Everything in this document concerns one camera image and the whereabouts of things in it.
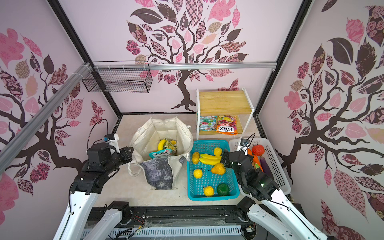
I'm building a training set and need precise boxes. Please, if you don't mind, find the yellow pear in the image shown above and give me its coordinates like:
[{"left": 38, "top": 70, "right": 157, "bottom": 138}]
[{"left": 211, "top": 163, "right": 226, "bottom": 176}]

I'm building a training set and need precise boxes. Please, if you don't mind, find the yellow banana bunch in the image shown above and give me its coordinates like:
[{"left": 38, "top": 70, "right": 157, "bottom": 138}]
[{"left": 158, "top": 139, "right": 167, "bottom": 151}]

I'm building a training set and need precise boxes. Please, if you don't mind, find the cream canvas grocery bag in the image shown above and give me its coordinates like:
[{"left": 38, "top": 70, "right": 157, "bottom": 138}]
[{"left": 128, "top": 117, "right": 194, "bottom": 190}]

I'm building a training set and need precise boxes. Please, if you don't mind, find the teal striped candy bag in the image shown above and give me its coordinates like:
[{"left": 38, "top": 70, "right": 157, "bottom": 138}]
[{"left": 149, "top": 149, "right": 174, "bottom": 159}]

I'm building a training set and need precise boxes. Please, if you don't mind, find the green candy bag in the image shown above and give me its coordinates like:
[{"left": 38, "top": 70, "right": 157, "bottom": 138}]
[{"left": 165, "top": 140, "right": 177, "bottom": 152}]

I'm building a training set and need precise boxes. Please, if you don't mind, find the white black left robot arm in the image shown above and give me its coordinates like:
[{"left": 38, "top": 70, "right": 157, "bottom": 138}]
[{"left": 54, "top": 143, "right": 134, "bottom": 240}]

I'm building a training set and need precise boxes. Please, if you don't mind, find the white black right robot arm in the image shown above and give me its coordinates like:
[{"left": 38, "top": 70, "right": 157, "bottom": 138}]
[{"left": 221, "top": 151, "right": 329, "bottom": 240}]

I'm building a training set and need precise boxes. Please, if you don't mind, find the orange Fox's candy bag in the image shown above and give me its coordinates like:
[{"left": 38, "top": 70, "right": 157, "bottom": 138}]
[{"left": 216, "top": 116, "right": 238, "bottom": 136}]

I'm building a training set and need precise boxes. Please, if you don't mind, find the lower teal candy bag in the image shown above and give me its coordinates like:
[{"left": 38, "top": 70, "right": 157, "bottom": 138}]
[{"left": 199, "top": 116, "right": 217, "bottom": 132}]

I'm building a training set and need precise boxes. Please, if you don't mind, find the orange carrot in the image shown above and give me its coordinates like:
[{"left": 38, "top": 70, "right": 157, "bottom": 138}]
[{"left": 253, "top": 155, "right": 264, "bottom": 172}]

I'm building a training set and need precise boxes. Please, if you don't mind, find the red tomato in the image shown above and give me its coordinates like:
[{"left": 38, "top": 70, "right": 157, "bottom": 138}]
[{"left": 252, "top": 145, "right": 265, "bottom": 156}]

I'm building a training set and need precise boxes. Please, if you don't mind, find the dark purple eggplant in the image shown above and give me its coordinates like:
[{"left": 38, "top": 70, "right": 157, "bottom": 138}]
[{"left": 260, "top": 156, "right": 273, "bottom": 178}]

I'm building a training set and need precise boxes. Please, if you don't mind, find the yellow lemon top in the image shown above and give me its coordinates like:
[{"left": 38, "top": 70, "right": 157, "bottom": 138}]
[{"left": 214, "top": 147, "right": 223, "bottom": 157}]

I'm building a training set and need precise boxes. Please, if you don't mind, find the white plastic basket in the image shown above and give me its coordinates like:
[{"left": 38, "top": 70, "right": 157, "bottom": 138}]
[{"left": 228, "top": 137, "right": 292, "bottom": 199}]

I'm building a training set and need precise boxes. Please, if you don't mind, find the green avocado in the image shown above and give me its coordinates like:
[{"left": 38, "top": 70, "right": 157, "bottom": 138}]
[{"left": 217, "top": 183, "right": 230, "bottom": 196}]

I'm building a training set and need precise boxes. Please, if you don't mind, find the yellow banana pair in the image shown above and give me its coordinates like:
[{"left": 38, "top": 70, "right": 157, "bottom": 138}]
[{"left": 199, "top": 154, "right": 222, "bottom": 166}]

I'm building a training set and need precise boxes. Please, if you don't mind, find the teal plastic basket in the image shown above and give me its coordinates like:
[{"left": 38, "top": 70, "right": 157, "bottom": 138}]
[{"left": 187, "top": 140, "right": 240, "bottom": 202}]

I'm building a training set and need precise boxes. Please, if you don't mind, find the yellow lemon bottom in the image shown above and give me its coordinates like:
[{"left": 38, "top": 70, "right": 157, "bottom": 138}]
[{"left": 203, "top": 186, "right": 215, "bottom": 197}]

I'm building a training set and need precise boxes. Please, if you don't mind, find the small yellow lemon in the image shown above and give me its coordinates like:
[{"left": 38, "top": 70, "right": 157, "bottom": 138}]
[{"left": 193, "top": 169, "right": 203, "bottom": 179}]

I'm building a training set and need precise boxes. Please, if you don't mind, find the wrinkled yellow mango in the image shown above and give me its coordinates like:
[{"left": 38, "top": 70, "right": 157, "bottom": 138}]
[{"left": 192, "top": 152, "right": 200, "bottom": 165}]

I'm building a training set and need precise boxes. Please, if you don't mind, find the white wood two-tier shelf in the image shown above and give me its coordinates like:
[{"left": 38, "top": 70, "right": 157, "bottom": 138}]
[{"left": 196, "top": 88, "right": 255, "bottom": 140}]

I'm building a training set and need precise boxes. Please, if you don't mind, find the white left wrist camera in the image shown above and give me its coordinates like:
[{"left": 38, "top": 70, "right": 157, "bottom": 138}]
[{"left": 104, "top": 134, "right": 120, "bottom": 154}]

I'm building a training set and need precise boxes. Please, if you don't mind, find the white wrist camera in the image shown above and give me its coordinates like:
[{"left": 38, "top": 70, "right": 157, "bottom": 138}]
[
  {"left": 238, "top": 139, "right": 250, "bottom": 152},
  {"left": 104, "top": 134, "right": 120, "bottom": 154}
]

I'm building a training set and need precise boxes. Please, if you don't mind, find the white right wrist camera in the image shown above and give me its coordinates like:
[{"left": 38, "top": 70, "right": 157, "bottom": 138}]
[{"left": 238, "top": 139, "right": 250, "bottom": 152}]

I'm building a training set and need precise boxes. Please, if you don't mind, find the black front rail base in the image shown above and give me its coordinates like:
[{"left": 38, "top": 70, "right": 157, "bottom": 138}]
[{"left": 55, "top": 203, "right": 316, "bottom": 240}]

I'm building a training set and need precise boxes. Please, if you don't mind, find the black wire wall basket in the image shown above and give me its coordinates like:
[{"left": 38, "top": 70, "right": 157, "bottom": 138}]
[{"left": 82, "top": 60, "right": 153, "bottom": 94}]

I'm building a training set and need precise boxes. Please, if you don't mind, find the silver aluminium rail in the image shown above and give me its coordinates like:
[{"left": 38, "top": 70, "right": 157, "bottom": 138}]
[{"left": 1, "top": 62, "right": 277, "bottom": 173}]

